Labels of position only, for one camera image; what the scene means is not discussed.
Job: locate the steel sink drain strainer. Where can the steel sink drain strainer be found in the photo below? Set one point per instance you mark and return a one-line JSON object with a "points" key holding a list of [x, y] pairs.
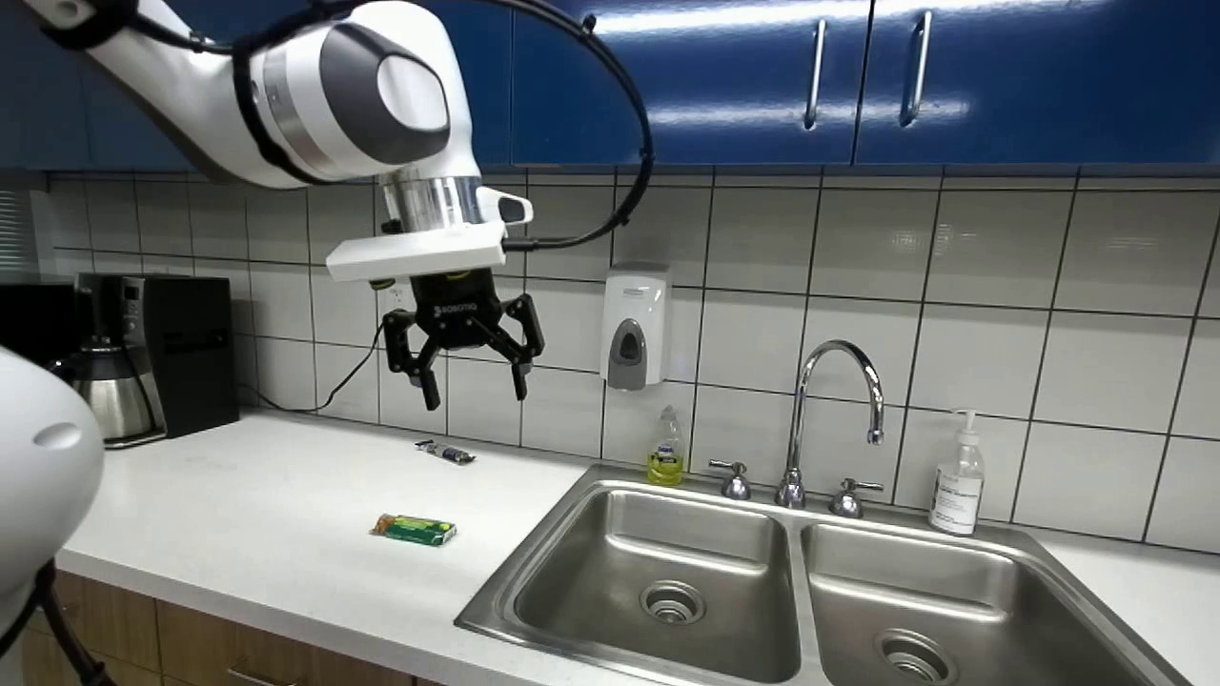
{"points": [[673, 600], [917, 657]]}

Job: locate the chrome gooseneck faucet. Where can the chrome gooseneck faucet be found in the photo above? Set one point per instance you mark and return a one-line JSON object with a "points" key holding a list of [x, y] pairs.
{"points": [[801, 404]]}

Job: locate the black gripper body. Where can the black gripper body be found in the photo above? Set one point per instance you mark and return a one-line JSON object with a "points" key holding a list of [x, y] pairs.
{"points": [[458, 309]]}

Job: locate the black coffee maker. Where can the black coffee maker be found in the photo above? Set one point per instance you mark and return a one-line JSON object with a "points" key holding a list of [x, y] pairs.
{"points": [[193, 348]]}

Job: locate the stainless steel double sink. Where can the stainless steel double sink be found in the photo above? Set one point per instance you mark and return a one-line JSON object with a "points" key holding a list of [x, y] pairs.
{"points": [[660, 546]]}

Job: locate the wooden base cabinet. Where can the wooden base cabinet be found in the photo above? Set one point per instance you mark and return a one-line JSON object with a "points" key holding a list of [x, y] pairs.
{"points": [[193, 641]]}

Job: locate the stainless steel coffee carafe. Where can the stainless steel coffee carafe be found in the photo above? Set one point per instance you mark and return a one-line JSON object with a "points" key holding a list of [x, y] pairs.
{"points": [[115, 394]]}

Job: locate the green packet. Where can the green packet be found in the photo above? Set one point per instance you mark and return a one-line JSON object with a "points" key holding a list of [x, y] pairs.
{"points": [[413, 530]]}

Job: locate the black box appliance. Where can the black box appliance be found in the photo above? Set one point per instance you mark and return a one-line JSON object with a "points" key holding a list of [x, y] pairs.
{"points": [[36, 326]]}

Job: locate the small dark gadget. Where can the small dark gadget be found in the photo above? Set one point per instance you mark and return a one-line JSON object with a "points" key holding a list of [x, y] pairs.
{"points": [[446, 450]]}

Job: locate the blue cabinet door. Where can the blue cabinet door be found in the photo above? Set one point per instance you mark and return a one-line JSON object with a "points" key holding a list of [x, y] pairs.
{"points": [[496, 117], [1052, 77], [50, 121], [711, 77]]}

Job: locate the white wall soap dispenser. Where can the white wall soap dispenser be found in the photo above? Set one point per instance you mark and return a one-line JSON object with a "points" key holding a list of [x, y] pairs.
{"points": [[635, 318]]}

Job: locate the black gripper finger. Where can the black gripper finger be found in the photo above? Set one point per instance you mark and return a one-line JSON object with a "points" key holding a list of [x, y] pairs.
{"points": [[413, 348], [524, 338]]}

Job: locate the yellow dish soap bottle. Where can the yellow dish soap bottle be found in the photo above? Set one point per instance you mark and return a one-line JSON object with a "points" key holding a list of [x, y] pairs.
{"points": [[665, 457]]}

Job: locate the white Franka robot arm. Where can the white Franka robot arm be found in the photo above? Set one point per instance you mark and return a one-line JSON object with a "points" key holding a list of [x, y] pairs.
{"points": [[193, 77]]}

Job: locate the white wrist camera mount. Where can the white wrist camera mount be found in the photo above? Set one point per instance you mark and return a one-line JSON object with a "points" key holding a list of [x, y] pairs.
{"points": [[406, 251]]}

